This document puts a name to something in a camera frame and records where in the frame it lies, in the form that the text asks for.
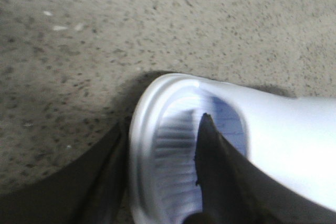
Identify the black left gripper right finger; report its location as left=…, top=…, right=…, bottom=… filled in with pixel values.
left=183, top=113, right=335, bottom=223

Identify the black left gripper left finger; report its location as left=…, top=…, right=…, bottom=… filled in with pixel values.
left=1, top=118, right=130, bottom=223

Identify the light blue slipper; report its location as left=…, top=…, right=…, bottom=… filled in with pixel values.
left=129, top=73, right=335, bottom=223

